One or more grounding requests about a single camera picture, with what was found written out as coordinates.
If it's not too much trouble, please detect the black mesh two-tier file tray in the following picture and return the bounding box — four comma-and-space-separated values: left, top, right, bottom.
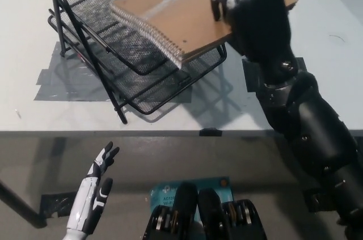
28, 0, 227, 124

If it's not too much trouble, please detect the black diagonal table leg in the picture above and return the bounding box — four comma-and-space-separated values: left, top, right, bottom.
0, 179, 48, 228

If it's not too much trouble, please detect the black tape square patch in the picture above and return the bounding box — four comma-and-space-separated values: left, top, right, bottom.
242, 57, 307, 93

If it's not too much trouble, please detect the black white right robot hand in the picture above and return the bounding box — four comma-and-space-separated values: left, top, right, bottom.
209, 0, 299, 85

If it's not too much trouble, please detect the black floor tape patch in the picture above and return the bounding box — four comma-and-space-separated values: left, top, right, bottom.
303, 188, 341, 213
40, 191, 77, 218

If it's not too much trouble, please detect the teal router box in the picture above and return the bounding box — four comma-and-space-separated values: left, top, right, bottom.
149, 176, 235, 224

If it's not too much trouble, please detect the grey duct tape patch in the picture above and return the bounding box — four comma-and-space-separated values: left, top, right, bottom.
33, 41, 193, 103

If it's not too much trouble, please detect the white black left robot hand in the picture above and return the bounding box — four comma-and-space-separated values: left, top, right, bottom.
66, 141, 120, 235

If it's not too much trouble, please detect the brown spiral notebook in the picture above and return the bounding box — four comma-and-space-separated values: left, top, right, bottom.
109, 0, 300, 70

